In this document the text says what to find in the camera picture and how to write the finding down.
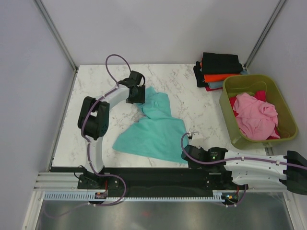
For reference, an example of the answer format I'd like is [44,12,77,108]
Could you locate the black folded t shirt top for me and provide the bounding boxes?
[201,52,243,74]

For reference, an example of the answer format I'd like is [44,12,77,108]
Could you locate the aluminium frame post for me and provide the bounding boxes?
[33,0,78,73]
[243,0,288,70]

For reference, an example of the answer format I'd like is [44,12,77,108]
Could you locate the black folded t shirt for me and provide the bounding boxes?
[201,52,243,74]
[193,61,206,88]

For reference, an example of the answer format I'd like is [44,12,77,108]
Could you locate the left aluminium frame post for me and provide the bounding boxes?
[33,0,78,73]

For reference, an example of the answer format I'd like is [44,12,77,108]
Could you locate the pink t shirt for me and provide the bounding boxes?
[232,92,280,139]

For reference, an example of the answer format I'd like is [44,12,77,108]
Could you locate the aluminium front rail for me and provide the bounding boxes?
[33,171,295,192]

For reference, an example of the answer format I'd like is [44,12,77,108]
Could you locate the white slotted cable duct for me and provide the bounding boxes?
[44,191,238,202]

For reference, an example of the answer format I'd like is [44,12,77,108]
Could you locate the orange folded t shirt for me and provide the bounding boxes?
[204,73,240,83]

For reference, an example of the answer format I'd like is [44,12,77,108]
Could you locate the black folded t shirt bottom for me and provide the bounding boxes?
[193,61,206,88]

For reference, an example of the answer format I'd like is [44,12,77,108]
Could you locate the red t shirt in bin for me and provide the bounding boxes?
[229,90,281,140]

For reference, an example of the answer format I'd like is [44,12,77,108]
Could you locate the right aluminium frame post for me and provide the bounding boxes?
[243,0,288,70]

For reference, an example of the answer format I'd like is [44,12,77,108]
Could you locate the olive green plastic bin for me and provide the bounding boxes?
[219,74,298,150]

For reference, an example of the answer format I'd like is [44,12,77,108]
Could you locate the grey blue folded t shirt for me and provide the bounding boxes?
[207,70,248,89]

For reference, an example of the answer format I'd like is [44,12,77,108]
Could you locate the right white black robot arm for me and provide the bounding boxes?
[181,145,307,195]

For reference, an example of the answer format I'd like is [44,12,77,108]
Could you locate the red folded t shirt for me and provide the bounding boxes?
[205,86,222,92]

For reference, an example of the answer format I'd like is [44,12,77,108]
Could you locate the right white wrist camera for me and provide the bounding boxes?
[188,131,203,148]

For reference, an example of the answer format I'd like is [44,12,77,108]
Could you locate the teal t shirt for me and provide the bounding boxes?
[113,87,189,163]

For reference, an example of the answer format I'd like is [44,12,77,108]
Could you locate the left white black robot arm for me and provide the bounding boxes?
[77,71,145,188]

